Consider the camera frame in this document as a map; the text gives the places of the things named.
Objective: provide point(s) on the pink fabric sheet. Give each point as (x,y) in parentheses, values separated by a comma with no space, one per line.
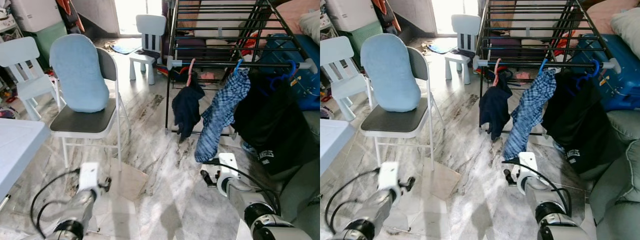
(605,12)
(295,12)

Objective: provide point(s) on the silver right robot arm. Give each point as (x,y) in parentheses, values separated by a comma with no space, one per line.
(560,225)
(270,225)

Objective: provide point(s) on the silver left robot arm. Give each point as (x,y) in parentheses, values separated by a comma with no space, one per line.
(75,210)
(372,215)

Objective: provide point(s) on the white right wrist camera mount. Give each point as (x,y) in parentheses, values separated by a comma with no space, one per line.
(526,165)
(227,165)

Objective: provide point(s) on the blue plaid garment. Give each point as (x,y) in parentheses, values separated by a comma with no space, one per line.
(220,110)
(527,110)

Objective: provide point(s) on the blue plastic clothes hanger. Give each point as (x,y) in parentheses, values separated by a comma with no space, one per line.
(238,65)
(291,75)
(594,75)
(543,65)

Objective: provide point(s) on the grey green leather sofa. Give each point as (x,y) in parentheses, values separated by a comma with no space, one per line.
(302,200)
(617,200)

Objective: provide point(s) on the grey folding chair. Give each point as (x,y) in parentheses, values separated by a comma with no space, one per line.
(395,122)
(82,122)

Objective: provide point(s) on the pink clothes hanger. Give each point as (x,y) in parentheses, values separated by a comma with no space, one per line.
(190,72)
(497,72)

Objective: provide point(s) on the black garment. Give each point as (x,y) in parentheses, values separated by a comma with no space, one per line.
(270,120)
(575,120)

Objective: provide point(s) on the white folding table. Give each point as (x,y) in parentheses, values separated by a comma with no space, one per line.
(335,142)
(17,145)

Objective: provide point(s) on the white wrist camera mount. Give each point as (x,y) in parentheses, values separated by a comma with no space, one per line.
(526,165)
(89,175)
(227,165)
(390,175)

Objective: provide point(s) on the blue suitcase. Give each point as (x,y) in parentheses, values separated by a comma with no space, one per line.
(300,55)
(615,65)

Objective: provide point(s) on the grey pillow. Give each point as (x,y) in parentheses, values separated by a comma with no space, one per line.
(311,25)
(627,30)

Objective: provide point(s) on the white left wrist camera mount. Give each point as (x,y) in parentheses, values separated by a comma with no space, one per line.
(390,175)
(89,175)

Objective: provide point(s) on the blue floor mat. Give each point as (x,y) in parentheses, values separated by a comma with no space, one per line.
(442,48)
(125,49)

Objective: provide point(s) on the light blue cushion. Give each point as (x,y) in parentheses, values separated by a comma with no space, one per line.
(77,75)
(390,75)

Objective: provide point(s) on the navy blue garment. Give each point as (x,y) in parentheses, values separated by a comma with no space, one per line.
(495,110)
(187,110)

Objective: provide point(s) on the green plastic basket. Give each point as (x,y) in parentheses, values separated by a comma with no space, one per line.
(50,42)
(365,42)

